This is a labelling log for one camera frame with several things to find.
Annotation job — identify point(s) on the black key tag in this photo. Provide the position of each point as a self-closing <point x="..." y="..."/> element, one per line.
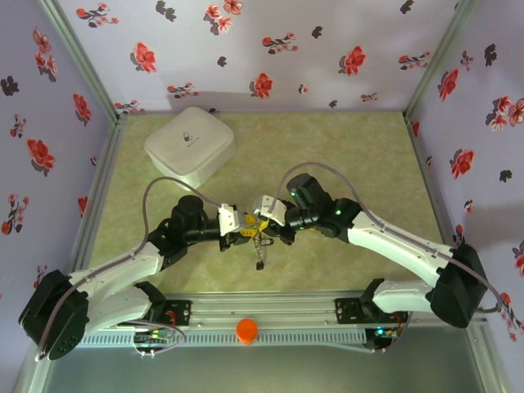
<point x="259" y="266"/>

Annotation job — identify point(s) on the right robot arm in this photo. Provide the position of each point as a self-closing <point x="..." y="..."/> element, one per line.
<point x="393" y="249"/>

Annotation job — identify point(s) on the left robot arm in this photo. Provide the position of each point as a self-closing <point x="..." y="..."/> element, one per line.
<point x="118" y="266"/>

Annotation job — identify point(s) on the white plastic lidded container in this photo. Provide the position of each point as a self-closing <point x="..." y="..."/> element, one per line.
<point x="188" y="143"/>

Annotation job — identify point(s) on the orange round cap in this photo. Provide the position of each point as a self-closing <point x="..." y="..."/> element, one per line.
<point x="247" y="331"/>

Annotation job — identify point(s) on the left green circuit board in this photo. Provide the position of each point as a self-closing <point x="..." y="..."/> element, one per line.
<point x="153" y="337"/>

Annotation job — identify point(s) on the right black circuit board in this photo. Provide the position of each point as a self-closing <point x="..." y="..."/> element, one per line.
<point x="382" y="336"/>

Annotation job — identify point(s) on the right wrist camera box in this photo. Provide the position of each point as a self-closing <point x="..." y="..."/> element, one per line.
<point x="270" y="206"/>

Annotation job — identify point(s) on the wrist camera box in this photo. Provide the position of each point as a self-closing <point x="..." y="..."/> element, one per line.
<point x="270" y="206"/>
<point x="228" y="219"/>

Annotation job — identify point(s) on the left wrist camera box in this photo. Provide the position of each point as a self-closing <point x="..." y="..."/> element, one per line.
<point x="228" y="219"/>

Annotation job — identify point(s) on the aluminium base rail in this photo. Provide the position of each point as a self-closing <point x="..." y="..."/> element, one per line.
<point x="262" y="309"/>

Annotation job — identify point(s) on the left black mount plate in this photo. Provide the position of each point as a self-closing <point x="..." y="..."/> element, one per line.
<point x="180" y="312"/>

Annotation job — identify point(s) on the black mount plate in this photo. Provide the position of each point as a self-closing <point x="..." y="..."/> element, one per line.
<point x="180" y="312"/>
<point x="348" y="310"/>

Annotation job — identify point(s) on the right black mount plate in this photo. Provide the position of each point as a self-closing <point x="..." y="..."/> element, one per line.
<point x="348" y="310"/>

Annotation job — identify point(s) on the aluminium side rail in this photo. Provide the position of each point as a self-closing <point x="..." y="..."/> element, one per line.
<point x="108" y="159"/>
<point x="425" y="180"/>

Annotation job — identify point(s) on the aluminium corner post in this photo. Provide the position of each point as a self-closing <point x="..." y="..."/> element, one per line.
<point x="78" y="61"/>
<point x="442" y="53"/>

